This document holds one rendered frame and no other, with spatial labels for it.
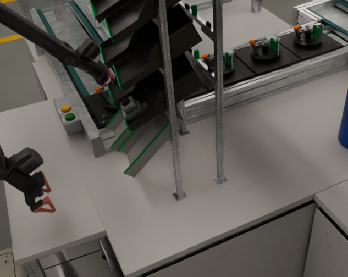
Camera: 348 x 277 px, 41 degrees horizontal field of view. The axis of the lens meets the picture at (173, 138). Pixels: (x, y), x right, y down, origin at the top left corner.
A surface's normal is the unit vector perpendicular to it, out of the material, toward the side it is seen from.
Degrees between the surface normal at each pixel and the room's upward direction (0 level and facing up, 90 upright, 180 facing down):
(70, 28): 0
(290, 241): 90
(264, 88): 90
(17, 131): 0
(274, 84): 90
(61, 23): 0
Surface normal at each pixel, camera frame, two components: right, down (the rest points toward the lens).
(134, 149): -0.73, -0.38
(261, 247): 0.41, 0.57
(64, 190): -0.07, -0.76
